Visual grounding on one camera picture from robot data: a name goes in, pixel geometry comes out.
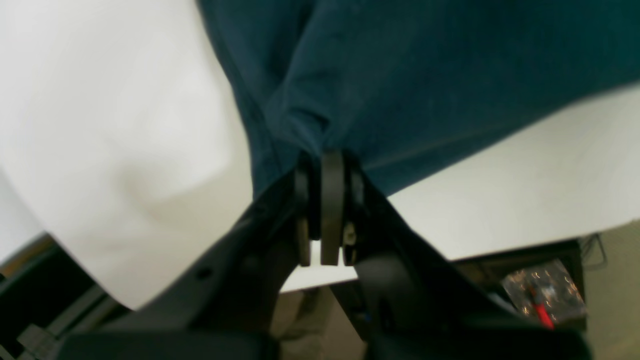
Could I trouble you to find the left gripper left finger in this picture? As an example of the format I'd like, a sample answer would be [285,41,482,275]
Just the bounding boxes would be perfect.
[55,154,314,360]

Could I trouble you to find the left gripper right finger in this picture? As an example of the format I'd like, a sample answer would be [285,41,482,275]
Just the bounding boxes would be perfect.
[320,152,592,360]

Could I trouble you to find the dark navy T-shirt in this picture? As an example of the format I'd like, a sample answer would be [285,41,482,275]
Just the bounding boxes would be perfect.
[198,0,640,196]

